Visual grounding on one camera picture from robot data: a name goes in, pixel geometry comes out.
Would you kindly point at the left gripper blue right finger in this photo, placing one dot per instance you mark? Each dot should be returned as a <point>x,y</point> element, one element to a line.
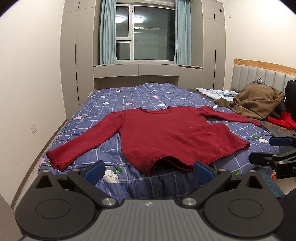
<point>205,174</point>

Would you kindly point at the grey wardrobe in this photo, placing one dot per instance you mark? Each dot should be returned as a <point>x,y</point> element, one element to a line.
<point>208,42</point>
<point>78,52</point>

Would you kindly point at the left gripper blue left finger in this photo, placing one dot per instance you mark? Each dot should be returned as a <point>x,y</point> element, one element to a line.
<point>93,173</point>

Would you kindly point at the left blue curtain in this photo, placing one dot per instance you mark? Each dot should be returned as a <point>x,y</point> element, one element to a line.
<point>107,40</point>

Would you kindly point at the right blue curtain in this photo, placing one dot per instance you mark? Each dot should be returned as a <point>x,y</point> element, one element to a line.
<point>182,32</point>

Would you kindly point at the grey window shelf cabinet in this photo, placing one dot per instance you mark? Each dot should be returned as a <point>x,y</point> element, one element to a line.
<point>134,74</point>

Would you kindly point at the red cloth by headboard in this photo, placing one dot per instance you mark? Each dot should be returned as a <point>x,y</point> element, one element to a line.
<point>285,121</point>

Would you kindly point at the grey left wardrobe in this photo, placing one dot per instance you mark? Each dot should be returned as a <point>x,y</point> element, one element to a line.
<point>78,52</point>

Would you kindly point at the window with white frame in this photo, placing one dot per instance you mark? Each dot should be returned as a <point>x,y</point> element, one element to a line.
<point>144,33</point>

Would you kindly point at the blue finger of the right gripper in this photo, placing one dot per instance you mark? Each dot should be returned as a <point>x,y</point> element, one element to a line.
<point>273,160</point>
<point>282,141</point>

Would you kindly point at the red knit sweater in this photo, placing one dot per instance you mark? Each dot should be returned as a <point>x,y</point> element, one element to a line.
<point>180,134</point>

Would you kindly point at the wooden padded grey headboard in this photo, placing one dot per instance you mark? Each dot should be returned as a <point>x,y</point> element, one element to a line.
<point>246,71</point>

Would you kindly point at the light blue patterned cloth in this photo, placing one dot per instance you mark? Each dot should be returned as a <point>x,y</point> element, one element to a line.
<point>217,94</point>

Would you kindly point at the grey right wardrobe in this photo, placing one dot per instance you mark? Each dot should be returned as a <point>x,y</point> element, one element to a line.
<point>208,42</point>

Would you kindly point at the black bag by headboard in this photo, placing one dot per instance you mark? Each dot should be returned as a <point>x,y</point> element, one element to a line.
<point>290,96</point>

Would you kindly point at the blue curtain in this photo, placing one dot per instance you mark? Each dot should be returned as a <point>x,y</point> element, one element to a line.
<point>182,32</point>
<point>107,40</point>

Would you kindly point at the white wall socket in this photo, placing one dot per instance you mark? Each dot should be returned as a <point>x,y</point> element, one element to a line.
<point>33,128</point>

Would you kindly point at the brown garment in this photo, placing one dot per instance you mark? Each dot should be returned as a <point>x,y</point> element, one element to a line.
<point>255,101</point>

